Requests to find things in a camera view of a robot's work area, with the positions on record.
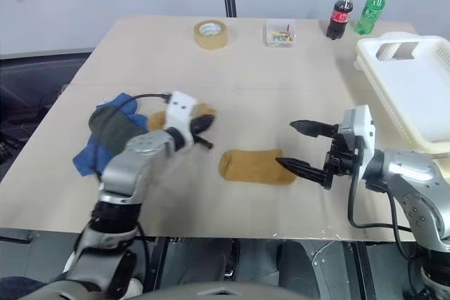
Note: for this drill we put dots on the tan packing tape roll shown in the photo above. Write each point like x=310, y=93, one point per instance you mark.
x=210, y=34

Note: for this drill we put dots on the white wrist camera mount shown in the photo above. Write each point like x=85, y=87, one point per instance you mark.
x=180, y=108
x=359, y=126

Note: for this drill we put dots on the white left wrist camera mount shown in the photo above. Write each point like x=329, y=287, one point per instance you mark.
x=180, y=108

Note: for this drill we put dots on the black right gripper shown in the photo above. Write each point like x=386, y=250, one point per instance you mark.
x=339, y=163

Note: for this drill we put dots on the flat tan sock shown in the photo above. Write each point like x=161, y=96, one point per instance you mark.
x=253, y=168

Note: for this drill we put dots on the crumpled tan sock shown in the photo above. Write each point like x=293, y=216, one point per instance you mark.
x=157, y=121

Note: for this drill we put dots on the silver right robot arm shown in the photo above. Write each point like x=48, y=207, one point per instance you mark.
x=415, y=187

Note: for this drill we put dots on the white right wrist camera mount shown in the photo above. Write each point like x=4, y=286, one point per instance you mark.
x=359, y=126

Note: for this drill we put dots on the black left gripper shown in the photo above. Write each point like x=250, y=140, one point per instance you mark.
x=195, y=128

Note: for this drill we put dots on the cola bottle with red cap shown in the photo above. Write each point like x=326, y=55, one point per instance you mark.
x=339, y=15

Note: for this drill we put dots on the black background bench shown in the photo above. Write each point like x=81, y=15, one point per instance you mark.
x=31, y=82

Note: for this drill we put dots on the green bottle with yellow cap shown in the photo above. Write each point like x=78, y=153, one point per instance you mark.
x=369, y=12

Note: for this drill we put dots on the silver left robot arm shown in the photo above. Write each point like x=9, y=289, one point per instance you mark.
x=121, y=170

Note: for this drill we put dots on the dark green sock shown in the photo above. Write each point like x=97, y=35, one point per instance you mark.
x=109, y=128

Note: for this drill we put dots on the clear box of coloured clips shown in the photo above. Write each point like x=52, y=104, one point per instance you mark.
x=280, y=34

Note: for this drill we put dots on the blue sock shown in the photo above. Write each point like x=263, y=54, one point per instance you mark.
x=93, y=152

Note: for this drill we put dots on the white plastic basket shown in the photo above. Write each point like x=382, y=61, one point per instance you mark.
x=418, y=82

